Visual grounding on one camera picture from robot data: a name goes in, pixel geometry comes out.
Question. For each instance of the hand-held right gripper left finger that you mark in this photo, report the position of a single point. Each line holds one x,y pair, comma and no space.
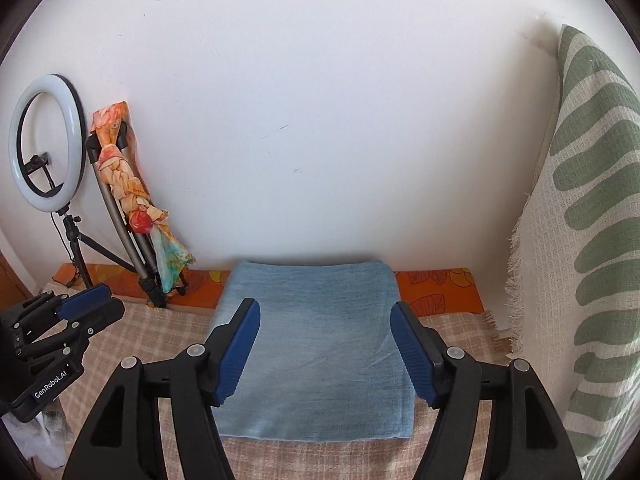
242,355

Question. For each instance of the beige plaid blanket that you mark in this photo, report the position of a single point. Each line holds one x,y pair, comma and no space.
320,460

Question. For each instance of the folded silver tripod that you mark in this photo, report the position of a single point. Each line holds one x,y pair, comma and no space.
155,295

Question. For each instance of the orange leaf print bedsheet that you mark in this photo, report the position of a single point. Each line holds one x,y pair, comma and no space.
435,290

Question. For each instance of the white cloth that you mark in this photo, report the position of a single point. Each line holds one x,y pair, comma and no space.
35,445

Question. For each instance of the blue denim pants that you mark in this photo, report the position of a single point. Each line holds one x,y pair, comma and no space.
320,320

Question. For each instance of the orange patterned scarf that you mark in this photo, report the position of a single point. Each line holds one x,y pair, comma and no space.
120,180

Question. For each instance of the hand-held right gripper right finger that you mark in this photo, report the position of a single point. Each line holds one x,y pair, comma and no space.
410,350

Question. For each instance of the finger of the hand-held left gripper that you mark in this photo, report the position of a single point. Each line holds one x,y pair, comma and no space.
85,300
100,317

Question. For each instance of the white green patterned pillow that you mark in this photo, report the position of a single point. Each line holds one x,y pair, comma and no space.
590,210

